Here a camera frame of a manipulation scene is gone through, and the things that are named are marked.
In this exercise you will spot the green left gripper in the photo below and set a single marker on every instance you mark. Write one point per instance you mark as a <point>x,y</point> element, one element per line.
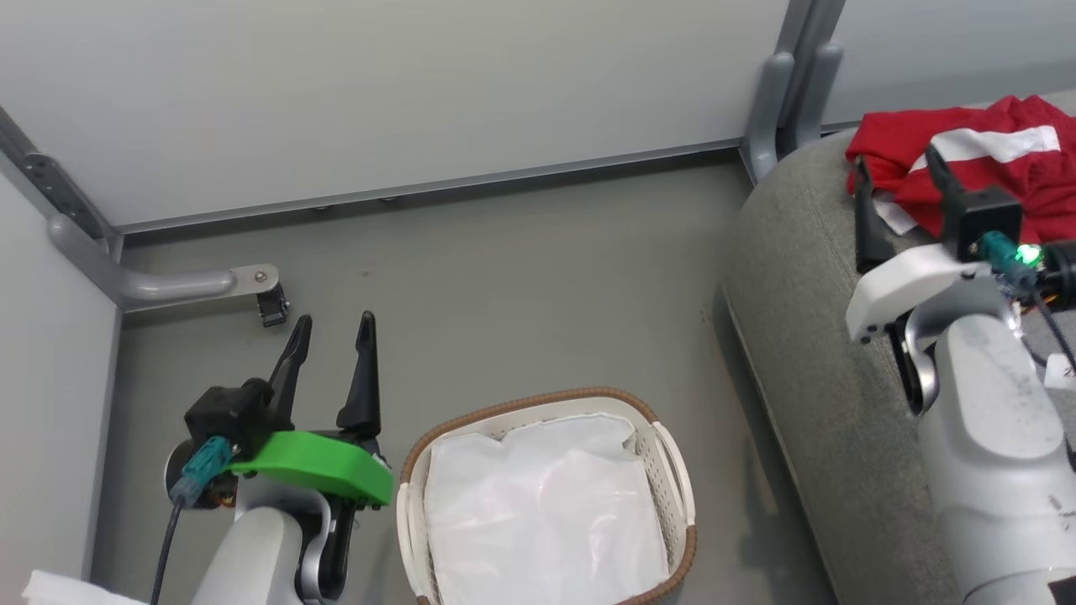
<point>324,466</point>

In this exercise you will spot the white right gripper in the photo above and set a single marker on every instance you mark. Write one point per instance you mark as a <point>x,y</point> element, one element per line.
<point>908,286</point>

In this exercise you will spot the red and white shirt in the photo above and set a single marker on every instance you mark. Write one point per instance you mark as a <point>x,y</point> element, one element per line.
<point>992,151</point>

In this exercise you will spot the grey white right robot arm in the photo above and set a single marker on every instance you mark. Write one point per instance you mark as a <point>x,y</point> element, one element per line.
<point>1000,437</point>

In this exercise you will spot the grey fabric sofa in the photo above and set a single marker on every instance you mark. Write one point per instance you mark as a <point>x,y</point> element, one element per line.
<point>807,353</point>

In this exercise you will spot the black caster wheel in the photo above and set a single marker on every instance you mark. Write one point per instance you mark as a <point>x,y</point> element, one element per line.
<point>273,307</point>

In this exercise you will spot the grey partition support foot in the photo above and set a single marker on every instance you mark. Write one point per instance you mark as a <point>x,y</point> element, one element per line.
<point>160,284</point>

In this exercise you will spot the white basket liner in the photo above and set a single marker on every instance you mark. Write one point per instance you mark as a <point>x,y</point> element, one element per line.
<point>546,512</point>

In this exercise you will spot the white laundry basket brown rim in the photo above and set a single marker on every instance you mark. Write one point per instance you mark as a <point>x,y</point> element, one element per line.
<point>672,470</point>

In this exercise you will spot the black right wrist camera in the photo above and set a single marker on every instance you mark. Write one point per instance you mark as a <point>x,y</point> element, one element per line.
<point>983,218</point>

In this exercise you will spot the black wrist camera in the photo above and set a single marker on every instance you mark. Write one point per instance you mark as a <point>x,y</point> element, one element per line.
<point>227,412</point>
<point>983,218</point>

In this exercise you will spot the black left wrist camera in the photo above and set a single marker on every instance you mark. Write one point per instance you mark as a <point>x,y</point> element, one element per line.
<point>227,412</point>

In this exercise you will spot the grey partition post with feet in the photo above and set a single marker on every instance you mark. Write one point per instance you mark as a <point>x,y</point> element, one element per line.
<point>786,92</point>

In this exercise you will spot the grey partition bottom rail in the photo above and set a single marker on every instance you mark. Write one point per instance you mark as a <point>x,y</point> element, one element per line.
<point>437,186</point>

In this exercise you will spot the grey partition post with screws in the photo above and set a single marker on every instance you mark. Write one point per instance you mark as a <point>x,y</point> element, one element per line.
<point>50,181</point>

